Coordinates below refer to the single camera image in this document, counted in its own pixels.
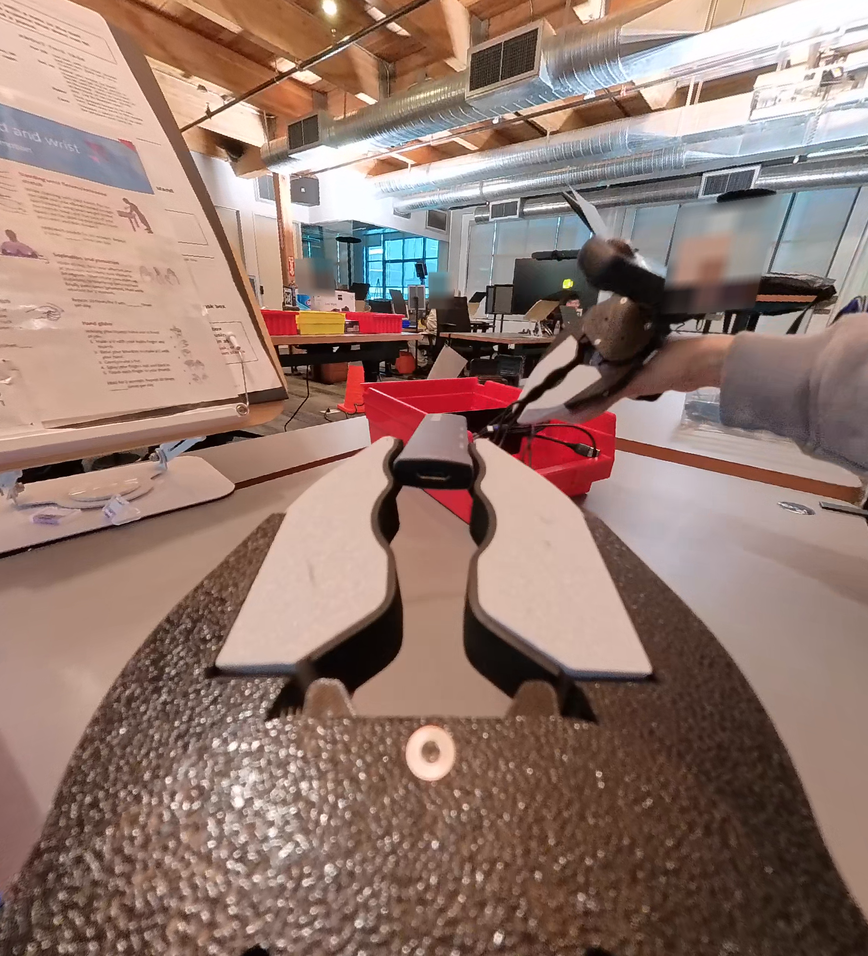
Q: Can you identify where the black USB cable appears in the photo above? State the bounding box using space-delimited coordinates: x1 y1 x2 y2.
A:
524 422 601 462

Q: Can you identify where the wooden document stand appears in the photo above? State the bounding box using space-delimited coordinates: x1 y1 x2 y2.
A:
0 0 291 561

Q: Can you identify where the grey USB hub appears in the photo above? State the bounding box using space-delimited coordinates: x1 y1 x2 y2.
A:
392 415 475 491

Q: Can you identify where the white printed task sheet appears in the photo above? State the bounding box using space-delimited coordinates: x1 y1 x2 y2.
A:
0 0 287 398

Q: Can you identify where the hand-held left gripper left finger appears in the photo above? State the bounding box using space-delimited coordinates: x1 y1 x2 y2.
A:
215 435 405 678

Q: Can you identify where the person's right forearm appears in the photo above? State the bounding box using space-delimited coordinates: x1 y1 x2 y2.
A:
718 312 868 500

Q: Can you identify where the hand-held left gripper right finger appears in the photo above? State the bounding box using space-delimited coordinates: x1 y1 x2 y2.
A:
464 439 656 681

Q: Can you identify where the black office chair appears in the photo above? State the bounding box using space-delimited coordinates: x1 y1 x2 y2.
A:
434 296 481 354

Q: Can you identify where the laminated exercise instruction sheet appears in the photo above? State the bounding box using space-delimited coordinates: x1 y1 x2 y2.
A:
0 84 246 432

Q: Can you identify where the clear plastic bag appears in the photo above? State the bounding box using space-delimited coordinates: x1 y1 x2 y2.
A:
675 387 802 451

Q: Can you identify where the red plastic bin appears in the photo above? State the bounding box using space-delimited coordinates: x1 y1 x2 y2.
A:
363 377 619 525

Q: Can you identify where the black cable with blue plug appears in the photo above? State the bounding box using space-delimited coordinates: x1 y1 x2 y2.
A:
476 402 548 443

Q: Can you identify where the black monitor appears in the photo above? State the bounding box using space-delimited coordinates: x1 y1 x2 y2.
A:
512 257 586 320

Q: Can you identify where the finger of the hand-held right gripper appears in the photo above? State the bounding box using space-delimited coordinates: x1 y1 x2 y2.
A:
518 336 598 406
515 364 610 427

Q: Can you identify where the silver air duct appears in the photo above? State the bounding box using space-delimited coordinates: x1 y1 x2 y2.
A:
261 0 868 174

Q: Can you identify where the person's right hand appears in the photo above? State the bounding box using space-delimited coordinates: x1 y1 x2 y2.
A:
624 332 737 404

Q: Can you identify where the orange traffic cone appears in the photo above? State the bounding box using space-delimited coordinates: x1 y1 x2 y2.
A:
337 361 368 415

